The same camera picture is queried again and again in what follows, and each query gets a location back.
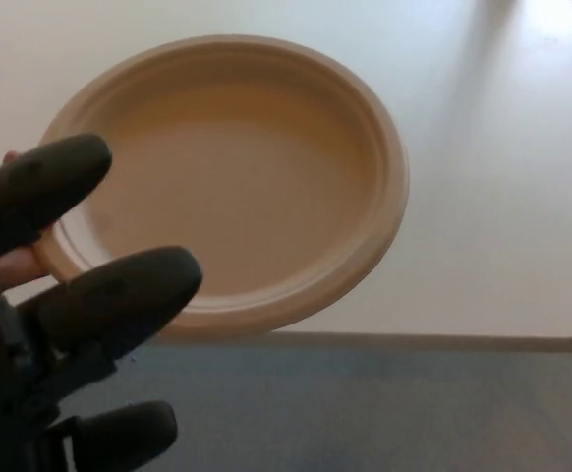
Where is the person's bare hand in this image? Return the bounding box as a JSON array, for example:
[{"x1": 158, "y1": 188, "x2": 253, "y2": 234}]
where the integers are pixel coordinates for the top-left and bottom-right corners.
[{"x1": 0, "y1": 150, "x2": 55, "y2": 292}]

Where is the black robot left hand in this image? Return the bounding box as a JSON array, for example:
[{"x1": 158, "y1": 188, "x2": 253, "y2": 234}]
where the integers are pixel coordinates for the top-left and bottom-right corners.
[{"x1": 0, "y1": 133, "x2": 204, "y2": 472}]

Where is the beige round paper plate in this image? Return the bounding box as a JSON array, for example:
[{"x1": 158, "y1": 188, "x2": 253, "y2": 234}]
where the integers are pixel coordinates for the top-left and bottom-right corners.
[{"x1": 32, "y1": 33, "x2": 411, "y2": 338}]

